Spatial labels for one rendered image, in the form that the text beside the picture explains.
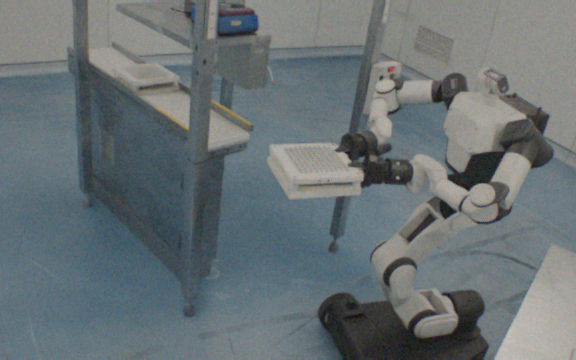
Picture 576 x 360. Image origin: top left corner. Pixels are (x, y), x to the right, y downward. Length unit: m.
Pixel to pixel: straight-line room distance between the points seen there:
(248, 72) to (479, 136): 0.95
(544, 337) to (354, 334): 1.02
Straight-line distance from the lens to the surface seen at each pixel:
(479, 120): 2.06
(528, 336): 1.74
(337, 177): 1.83
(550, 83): 5.52
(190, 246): 2.53
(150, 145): 2.86
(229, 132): 2.52
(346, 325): 2.58
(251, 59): 2.38
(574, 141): 5.44
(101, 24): 5.73
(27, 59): 5.69
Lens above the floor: 1.89
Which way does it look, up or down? 28 degrees down
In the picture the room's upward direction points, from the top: 8 degrees clockwise
